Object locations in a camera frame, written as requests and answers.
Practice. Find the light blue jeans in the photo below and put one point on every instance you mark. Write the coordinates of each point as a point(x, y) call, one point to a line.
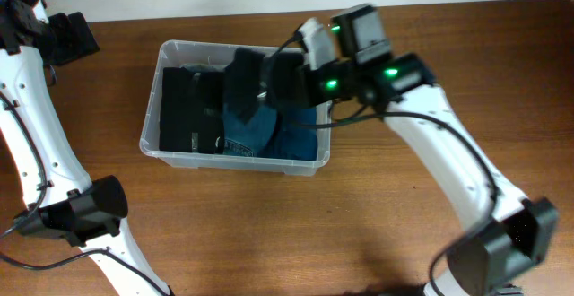
point(204, 68)

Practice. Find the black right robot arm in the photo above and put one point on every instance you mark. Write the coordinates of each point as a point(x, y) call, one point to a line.
point(505, 233)

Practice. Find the clear plastic storage box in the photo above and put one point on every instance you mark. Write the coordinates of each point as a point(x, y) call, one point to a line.
point(175, 53)

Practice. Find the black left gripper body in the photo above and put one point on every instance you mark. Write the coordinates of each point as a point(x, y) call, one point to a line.
point(67, 40)

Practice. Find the small black garment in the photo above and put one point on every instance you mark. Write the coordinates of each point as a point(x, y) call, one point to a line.
point(243, 91)

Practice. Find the teal garment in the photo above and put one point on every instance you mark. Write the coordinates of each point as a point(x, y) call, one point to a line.
point(291, 142)

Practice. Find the dark blue jeans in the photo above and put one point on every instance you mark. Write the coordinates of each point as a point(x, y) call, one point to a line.
point(248, 139)

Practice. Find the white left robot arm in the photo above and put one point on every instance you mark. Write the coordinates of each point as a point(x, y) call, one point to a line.
point(61, 199)

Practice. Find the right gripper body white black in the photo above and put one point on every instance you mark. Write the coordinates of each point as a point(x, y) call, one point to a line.
point(334, 81)

